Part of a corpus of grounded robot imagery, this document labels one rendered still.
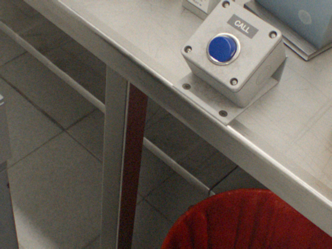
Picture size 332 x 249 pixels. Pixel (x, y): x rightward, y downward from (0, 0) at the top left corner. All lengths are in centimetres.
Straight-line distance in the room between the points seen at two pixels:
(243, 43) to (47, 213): 106
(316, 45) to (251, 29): 12
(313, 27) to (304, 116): 10
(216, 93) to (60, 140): 111
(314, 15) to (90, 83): 86
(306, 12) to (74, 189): 103
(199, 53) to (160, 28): 11
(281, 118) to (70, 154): 110
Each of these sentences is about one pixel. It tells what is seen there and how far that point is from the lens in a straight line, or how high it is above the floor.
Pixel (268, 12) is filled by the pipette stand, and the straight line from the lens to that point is 73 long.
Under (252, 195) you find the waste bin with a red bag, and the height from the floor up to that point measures 43.
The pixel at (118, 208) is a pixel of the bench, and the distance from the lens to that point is 95.
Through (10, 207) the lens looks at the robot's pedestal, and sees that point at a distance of 64.
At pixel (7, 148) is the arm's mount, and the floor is 89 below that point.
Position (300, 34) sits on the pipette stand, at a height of 89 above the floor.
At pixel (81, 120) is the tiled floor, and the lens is 175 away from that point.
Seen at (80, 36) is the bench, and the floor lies 85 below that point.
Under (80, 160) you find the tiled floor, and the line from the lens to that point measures 167.
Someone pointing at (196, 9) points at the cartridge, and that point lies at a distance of 72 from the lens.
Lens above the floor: 133
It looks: 49 degrees down
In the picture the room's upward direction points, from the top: 8 degrees clockwise
